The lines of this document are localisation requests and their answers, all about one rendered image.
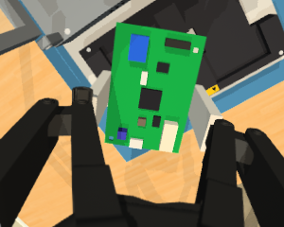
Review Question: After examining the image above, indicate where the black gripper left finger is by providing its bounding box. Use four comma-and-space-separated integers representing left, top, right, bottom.
0, 70, 128, 227

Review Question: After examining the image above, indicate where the green circuit board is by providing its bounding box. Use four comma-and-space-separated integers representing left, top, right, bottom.
104, 22, 206, 153

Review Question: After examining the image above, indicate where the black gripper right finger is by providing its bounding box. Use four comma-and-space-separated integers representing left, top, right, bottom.
188, 84, 284, 227

